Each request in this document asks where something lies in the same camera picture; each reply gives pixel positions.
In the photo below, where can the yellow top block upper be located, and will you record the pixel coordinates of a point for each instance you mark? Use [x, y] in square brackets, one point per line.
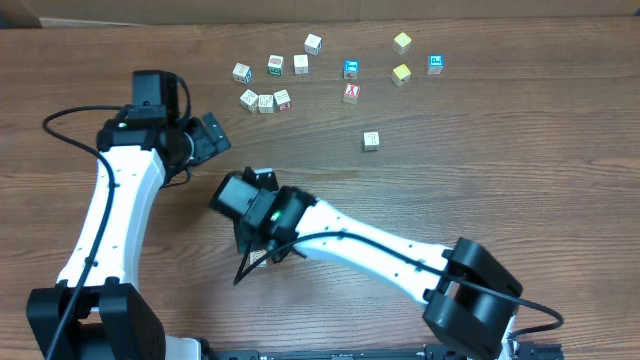
[402, 43]

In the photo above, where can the plain wooden block upper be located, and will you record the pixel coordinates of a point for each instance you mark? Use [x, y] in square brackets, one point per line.
[301, 64]

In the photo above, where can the yellow top block lower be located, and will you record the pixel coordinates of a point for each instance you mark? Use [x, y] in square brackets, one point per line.
[401, 75]

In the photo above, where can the wooden block blue side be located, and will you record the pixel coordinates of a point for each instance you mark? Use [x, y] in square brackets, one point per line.
[255, 258]

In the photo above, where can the blue top block right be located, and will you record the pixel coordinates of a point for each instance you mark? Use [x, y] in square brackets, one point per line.
[435, 64]

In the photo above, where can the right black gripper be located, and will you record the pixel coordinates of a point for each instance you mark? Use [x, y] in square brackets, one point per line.
[245, 236]

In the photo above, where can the wooden block letter X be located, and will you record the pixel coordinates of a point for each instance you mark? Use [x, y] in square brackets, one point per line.
[249, 100]

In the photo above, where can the wooden block far left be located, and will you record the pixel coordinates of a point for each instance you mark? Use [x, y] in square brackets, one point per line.
[242, 73]

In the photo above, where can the cardboard sheet at back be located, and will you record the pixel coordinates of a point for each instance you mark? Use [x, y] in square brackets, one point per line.
[253, 11]

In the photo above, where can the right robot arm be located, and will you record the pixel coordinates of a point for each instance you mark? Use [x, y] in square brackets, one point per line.
[468, 297]

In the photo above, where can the wooden block top centre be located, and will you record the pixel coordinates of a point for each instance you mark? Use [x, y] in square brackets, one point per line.
[313, 44]

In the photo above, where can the wooden block elephant picture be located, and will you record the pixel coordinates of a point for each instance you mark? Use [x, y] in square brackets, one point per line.
[266, 104]

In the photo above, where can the wooden block red side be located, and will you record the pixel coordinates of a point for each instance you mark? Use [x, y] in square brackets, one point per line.
[282, 100]

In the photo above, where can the red letter wooden block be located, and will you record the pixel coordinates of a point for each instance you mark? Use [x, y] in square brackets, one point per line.
[351, 93]

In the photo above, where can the blue top block centre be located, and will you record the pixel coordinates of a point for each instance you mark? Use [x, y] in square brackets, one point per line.
[351, 69]

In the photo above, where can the yellow block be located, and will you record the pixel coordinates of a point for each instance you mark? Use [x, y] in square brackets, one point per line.
[401, 75]
[402, 43]

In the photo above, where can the plain wooden block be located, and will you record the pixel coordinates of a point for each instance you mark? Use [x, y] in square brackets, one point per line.
[301, 64]
[371, 141]

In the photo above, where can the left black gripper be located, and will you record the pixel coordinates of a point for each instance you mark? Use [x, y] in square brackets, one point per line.
[214, 134]

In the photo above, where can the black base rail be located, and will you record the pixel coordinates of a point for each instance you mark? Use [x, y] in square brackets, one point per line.
[525, 351]

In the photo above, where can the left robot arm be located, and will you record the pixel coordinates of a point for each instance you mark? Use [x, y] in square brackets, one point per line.
[95, 309]

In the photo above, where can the green side wooden block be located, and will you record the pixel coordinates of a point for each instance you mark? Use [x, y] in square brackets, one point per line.
[275, 65]

